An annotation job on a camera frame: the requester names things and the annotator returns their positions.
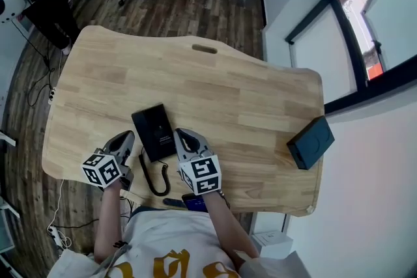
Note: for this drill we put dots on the person's left forearm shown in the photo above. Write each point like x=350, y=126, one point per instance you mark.
x=109, y=224

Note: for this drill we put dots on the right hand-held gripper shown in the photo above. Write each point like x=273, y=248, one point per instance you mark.
x=202, y=174

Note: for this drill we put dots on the black telephone base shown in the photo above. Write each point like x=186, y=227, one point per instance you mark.
x=153, y=131

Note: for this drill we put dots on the black square box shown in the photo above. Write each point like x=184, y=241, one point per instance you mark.
x=311, y=143

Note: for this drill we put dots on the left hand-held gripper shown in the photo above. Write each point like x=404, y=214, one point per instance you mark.
x=101, y=170

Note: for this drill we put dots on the person's right forearm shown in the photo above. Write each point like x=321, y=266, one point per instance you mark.
x=228, y=231

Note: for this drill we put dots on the small white power strip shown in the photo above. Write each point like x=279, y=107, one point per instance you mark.
x=51, y=96

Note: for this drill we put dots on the long white power strip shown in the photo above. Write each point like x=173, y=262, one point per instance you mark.
x=57, y=237

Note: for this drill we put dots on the white cardboard box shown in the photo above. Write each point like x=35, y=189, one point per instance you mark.
x=273, y=243

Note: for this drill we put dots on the white shirt with gold print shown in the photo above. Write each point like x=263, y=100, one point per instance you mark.
x=172, y=247

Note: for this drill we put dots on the black window frame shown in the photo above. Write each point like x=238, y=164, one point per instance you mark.
x=350, y=42

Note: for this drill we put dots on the smartphone with blue screen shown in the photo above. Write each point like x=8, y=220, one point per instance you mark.
x=196, y=203

